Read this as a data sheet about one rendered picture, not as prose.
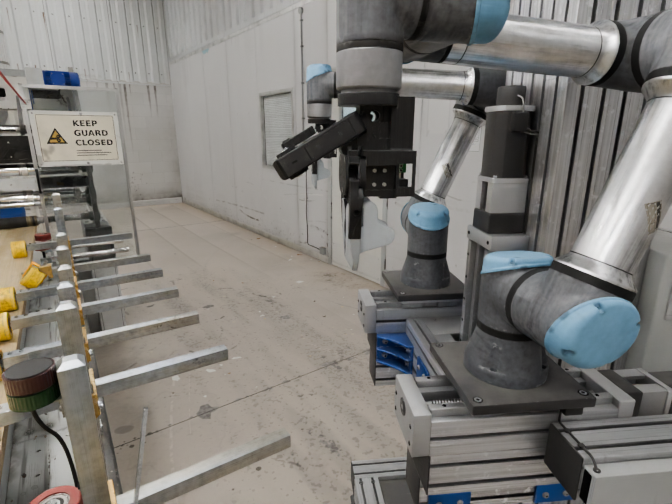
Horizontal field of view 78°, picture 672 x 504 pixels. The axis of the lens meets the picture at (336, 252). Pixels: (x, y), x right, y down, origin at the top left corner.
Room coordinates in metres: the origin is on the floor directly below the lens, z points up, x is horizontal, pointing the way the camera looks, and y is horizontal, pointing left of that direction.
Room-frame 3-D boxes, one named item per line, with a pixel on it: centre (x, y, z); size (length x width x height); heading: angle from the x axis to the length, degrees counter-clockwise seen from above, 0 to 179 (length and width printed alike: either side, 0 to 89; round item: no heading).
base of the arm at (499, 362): (0.72, -0.33, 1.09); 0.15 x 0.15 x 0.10
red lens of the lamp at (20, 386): (0.50, 0.42, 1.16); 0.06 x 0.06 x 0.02
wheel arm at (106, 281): (1.43, 0.90, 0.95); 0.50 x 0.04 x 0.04; 123
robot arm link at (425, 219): (1.22, -0.27, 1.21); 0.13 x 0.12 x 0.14; 179
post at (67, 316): (0.74, 0.51, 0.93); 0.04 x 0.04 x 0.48; 33
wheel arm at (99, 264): (1.68, 0.98, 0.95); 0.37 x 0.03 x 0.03; 123
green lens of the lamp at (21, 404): (0.50, 0.42, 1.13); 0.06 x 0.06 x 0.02
